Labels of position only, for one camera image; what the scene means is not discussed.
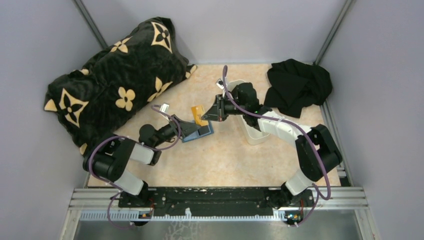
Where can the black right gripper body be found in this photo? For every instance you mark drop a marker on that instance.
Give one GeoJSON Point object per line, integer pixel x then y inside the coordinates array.
{"type": "Point", "coordinates": [222, 108]}

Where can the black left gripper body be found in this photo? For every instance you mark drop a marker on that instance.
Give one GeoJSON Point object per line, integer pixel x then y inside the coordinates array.
{"type": "Point", "coordinates": [176, 126]}

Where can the blue leather card holder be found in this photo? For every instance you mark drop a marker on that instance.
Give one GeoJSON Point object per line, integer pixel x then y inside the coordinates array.
{"type": "Point", "coordinates": [195, 136]}

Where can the gold credit card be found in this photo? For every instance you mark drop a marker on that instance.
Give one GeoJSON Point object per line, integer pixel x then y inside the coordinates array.
{"type": "Point", "coordinates": [197, 112]}

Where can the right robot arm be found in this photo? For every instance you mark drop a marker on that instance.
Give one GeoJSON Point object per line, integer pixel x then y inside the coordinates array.
{"type": "Point", "coordinates": [316, 149]}

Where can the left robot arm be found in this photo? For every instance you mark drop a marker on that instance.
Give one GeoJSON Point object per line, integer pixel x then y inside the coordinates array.
{"type": "Point", "coordinates": [109, 158]}

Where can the black credit card in holder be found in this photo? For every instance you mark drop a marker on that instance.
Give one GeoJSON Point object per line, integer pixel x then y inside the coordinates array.
{"type": "Point", "coordinates": [205, 130]}

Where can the white oblong plastic bin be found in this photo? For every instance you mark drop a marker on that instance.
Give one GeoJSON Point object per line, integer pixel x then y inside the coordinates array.
{"type": "Point", "coordinates": [252, 135]}

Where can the black cloth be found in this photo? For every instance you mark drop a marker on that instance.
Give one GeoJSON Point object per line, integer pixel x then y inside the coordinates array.
{"type": "Point", "coordinates": [295, 85]}

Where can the black flower-patterned pillow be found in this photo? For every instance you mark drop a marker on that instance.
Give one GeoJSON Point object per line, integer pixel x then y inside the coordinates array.
{"type": "Point", "coordinates": [117, 82]}

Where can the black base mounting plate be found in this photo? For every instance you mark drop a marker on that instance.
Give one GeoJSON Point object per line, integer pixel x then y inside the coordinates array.
{"type": "Point", "coordinates": [216, 201]}

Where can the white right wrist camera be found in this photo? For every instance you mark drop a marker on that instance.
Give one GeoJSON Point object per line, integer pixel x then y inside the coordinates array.
{"type": "Point", "coordinates": [220, 84]}

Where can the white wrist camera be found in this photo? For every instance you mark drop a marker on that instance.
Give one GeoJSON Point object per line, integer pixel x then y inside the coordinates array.
{"type": "Point", "coordinates": [220, 84]}
{"type": "Point", "coordinates": [164, 108]}

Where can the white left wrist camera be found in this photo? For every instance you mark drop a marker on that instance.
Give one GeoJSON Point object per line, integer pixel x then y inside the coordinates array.
{"type": "Point", "coordinates": [164, 108]}

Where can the aluminium front rail frame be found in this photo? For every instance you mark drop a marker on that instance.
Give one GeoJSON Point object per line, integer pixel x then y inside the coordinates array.
{"type": "Point", "coordinates": [101, 204]}

